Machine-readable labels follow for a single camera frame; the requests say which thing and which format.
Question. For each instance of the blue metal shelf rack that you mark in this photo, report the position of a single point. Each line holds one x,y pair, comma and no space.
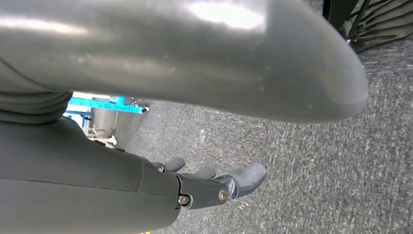
103,105

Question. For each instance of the black ribbed stanchion base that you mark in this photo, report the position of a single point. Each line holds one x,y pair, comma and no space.
384,22

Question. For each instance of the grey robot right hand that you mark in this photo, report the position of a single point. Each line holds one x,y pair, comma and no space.
161,48

